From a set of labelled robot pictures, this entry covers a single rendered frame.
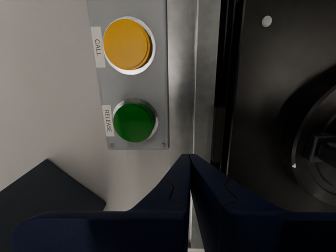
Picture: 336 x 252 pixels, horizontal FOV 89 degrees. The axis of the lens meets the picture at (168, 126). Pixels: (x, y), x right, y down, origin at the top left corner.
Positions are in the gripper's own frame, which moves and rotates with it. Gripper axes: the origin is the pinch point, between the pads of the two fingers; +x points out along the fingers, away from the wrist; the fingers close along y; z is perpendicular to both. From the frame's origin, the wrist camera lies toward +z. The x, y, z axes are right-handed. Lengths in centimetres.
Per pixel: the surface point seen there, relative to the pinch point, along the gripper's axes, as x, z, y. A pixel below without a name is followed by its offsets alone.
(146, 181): 21.4, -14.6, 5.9
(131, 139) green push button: 10.2, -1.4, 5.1
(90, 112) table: 21.5, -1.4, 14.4
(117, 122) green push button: 10.2, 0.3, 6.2
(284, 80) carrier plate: 10.3, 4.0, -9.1
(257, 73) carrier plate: 10.3, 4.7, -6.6
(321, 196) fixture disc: 8.3, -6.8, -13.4
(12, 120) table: 21.6, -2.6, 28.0
